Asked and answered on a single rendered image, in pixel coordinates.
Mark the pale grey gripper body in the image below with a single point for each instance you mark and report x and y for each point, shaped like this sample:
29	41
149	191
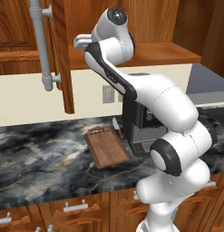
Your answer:
82	41

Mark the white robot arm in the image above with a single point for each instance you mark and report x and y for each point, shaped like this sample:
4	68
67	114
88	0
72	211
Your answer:
164	99

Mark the open wooden cabinet door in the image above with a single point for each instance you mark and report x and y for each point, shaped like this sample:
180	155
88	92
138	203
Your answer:
63	60

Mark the closed wooden cabinet door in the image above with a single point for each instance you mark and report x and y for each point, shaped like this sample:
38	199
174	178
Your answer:
13	27

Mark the brown wooden cutting board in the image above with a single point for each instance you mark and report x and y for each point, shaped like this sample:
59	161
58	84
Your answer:
106	148

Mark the wooden base cabinet door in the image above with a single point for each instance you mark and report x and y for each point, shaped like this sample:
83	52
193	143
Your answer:
207	211
125	214

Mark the black and grey coffee machine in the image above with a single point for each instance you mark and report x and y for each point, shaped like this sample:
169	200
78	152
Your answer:
138	133

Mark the tall wooden cupboard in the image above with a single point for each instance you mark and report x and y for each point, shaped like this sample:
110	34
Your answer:
207	33

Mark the wooden drawer front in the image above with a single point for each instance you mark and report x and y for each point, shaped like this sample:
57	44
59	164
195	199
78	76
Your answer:
19	222
95	217

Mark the large grey wall outlet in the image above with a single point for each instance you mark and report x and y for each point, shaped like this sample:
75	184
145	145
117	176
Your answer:
108	94

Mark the small grey wall outlet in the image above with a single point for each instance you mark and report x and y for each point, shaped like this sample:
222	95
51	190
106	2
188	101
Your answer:
120	98

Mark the wooden wall cabinet with shelf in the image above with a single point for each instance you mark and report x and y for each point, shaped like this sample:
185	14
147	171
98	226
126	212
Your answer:
164	55

